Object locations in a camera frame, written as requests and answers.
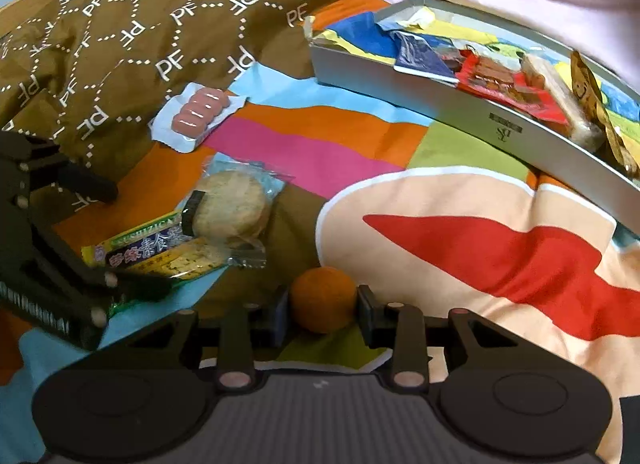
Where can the tan wrapped snack bar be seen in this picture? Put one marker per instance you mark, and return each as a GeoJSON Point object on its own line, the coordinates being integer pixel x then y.
{"type": "Point", "coordinates": [565, 99]}

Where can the pink sausage packet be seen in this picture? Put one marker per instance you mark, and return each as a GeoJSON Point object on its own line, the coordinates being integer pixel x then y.
{"type": "Point", "coordinates": [197, 111]}

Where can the colourful cartoon bedsheet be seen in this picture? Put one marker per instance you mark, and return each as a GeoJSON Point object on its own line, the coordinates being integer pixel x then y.
{"type": "Point", "coordinates": [450, 244]}

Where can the gold foil snack packet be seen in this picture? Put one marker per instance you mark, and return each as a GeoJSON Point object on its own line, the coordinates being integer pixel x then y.
{"type": "Point", "coordinates": [590, 89]}

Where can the long blue snack packet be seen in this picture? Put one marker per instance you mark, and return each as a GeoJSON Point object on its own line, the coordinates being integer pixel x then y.
{"type": "Point", "coordinates": [420, 56]}

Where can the brown patterned quilt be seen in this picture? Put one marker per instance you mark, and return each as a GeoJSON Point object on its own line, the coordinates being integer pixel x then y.
{"type": "Point", "coordinates": [150, 9]}

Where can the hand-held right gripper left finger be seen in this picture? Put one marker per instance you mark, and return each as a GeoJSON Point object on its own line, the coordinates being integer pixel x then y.
{"type": "Point", "coordinates": [278, 315]}

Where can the small dark snack packet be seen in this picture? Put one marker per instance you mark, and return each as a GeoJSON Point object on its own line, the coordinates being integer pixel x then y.
{"type": "Point", "coordinates": [451, 58]}

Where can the yellow green snack packet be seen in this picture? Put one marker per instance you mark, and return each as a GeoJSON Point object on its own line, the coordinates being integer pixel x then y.
{"type": "Point", "coordinates": [150, 250]}

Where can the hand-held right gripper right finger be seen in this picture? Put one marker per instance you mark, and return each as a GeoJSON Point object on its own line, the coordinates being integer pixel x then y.
{"type": "Point", "coordinates": [367, 315]}

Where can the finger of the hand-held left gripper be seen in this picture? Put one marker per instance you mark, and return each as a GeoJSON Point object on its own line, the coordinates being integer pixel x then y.
{"type": "Point", "coordinates": [92, 190]}
{"type": "Point", "coordinates": [135, 286]}

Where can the orange fruit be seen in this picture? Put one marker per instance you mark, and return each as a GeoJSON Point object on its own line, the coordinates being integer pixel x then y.
{"type": "Point", "coordinates": [322, 299]}

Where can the red tofu skewer packet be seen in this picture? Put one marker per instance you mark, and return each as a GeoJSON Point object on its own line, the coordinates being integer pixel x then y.
{"type": "Point", "coordinates": [500, 76]}

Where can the shallow grey box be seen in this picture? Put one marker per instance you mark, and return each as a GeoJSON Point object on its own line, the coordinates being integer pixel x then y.
{"type": "Point", "coordinates": [450, 104]}

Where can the round biscuit clear packet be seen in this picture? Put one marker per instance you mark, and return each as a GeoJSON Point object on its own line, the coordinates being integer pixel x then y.
{"type": "Point", "coordinates": [232, 209]}

